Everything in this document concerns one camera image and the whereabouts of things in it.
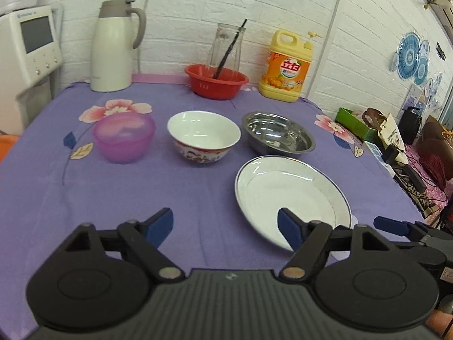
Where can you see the red mesh bag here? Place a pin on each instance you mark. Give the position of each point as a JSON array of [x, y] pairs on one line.
[[435, 168]]

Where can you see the white wall conduit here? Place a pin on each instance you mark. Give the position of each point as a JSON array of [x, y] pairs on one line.
[[332, 17]]

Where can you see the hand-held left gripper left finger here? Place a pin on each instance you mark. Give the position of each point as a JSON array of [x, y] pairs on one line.
[[161, 222]]

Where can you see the blue patterned card box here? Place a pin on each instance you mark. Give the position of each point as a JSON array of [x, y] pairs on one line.
[[374, 150]]

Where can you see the brown bag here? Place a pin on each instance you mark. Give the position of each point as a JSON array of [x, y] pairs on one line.
[[435, 134]]

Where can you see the white appliance with screen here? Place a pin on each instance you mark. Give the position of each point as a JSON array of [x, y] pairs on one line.
[[21, 63]]

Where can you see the red plastic basket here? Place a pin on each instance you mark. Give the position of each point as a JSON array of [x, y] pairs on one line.
[[212, 89]]

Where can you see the large blue fan decoration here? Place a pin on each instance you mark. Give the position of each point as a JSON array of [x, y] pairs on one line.
[[407, 56]]

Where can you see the green box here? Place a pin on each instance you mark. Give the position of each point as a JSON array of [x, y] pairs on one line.
[[348, 118]]

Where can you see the small blue fan decoration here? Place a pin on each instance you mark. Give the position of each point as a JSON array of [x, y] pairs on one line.
[[422, 70]]

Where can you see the white printed paper bag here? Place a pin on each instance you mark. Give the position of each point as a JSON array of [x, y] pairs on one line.
[[391, 132]]

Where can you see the yellow detergent bottle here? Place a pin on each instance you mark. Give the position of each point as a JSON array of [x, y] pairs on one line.
[[283, 86]]

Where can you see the black power adapter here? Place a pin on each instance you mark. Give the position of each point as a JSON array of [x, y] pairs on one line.
[[414, 177]]

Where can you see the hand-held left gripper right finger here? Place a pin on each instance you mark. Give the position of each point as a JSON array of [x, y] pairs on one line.
[[289, 225]]

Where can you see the purple plastic bowl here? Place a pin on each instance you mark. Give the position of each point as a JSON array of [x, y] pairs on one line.
[[122, 145]]

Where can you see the white plate with blue rim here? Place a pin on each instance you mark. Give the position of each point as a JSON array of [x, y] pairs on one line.
[[276, 191]]

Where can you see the stainless steel bowl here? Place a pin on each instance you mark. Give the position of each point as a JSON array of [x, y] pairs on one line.
[[276, 131]]

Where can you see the white thermos jug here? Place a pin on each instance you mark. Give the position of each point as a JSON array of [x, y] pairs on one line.
[[109, 53]]

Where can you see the black speaker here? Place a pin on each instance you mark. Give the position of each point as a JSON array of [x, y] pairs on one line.
[[409, 124]]

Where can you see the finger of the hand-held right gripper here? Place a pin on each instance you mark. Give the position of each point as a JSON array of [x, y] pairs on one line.
[[386, 224]]

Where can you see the black straw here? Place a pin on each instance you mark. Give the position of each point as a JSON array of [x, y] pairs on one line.
[[230, 47]]

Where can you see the clear glass jar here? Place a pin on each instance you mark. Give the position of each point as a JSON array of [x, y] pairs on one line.
[[220, 42]]

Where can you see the white ceramic bowl red print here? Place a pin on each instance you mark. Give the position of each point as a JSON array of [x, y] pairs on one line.
[[201, 131]]

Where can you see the purple floral tablecloth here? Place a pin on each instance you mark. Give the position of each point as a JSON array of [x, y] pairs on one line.
[[141, 191]]

